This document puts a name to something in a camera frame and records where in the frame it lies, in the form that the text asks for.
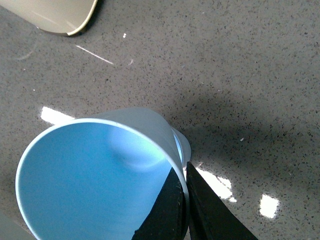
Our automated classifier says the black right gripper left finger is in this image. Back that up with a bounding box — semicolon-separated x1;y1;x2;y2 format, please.
132;169;186;240

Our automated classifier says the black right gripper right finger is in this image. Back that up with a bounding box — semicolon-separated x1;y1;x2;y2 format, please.
186;162;257;240

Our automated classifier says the light blue plastic cup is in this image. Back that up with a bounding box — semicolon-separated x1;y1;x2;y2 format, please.
15;107;191;240

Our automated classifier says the cream white toaster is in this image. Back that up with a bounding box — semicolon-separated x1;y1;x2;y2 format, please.
0;0;98;36

